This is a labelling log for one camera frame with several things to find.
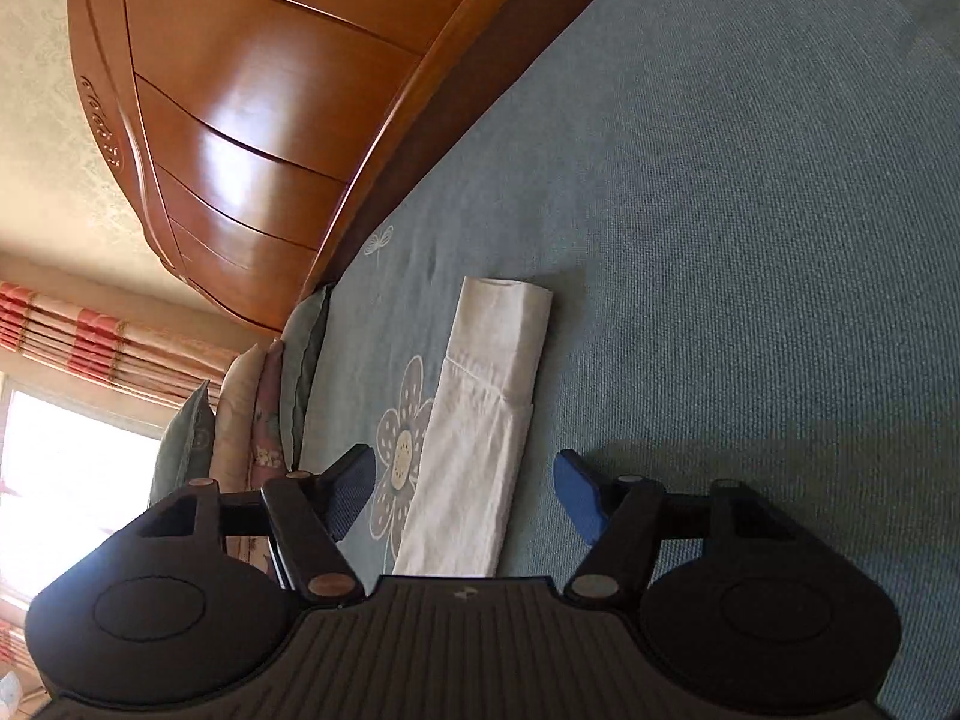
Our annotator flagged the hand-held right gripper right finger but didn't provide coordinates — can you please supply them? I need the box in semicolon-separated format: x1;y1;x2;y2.
553;450;797;605

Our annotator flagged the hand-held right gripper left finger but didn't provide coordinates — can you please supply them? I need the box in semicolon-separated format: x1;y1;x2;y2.
139;444;376;605

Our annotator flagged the white printed t-shirt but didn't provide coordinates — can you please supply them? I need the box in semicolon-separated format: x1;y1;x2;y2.
391;276;554;578

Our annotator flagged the mauve floral folded quilt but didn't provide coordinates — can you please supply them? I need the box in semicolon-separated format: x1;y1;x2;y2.
251;341;297;567

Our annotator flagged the small blue-grey pillow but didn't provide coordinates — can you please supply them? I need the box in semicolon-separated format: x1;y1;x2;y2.
279;283;335;470

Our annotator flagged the cream floral folded quilt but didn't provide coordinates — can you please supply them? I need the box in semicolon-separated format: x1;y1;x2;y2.
210;345;265;567

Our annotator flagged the large blue-grey pillow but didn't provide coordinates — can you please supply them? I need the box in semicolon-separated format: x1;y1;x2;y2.
150;379;215;511

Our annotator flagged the red patterned curtain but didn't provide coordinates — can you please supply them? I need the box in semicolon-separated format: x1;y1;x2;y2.
0;281;248;406

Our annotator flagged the bright window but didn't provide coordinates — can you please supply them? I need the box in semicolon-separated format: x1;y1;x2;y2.
0;375;166;616

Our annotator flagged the blue floral bed sheet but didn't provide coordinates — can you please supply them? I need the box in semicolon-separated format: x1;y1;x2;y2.
296;0;960;691

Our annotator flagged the wooden bed headboard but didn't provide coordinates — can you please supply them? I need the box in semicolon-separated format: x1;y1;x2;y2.
64;0;661;331

